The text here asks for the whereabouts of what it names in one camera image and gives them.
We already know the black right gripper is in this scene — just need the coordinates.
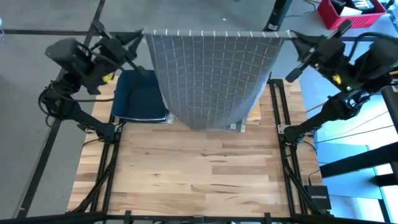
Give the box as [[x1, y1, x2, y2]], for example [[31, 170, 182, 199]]
[[285, 19, 354, 84]]

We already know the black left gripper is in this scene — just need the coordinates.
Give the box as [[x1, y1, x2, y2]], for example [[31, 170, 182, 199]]
[[90, 20, 150, 77]]

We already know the yellow checked towel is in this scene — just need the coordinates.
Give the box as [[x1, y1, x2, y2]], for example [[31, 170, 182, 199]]
[[246, 98, 262, 126]]

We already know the grey plaid towel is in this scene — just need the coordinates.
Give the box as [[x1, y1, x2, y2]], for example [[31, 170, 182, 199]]
[[142, 28, 296, 133]]

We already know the navy white fabric bin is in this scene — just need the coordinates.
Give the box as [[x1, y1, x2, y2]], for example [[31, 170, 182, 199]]
[[111, 69, 171, 124]]

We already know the red plastic crate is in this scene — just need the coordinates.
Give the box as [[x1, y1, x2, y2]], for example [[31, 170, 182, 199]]
[[317, 0, 388, 31]]

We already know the black side cart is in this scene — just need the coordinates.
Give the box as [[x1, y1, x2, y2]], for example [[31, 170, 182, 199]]
[[381, 83, 398, 133]]

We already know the black Netgear router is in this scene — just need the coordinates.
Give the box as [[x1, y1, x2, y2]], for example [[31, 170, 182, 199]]
[[303, 185, 333, 212]]

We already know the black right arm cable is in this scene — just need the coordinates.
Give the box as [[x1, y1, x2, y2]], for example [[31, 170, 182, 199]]
[[347, 30, 398, 62]]

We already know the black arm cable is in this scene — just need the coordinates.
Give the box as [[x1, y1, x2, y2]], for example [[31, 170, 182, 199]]
[[37, 40, 125, 121], [347, 30, 398, 62]]

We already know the yellow hanging cable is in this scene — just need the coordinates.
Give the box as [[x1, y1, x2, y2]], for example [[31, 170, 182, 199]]
[[305, 101, 328, 113]]

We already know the black table frame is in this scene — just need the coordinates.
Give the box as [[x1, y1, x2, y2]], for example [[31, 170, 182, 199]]
[[67, 71, 332, 224]]

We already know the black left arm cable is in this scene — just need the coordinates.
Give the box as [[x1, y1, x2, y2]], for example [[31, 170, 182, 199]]
[[37, 40, 125, 121]]

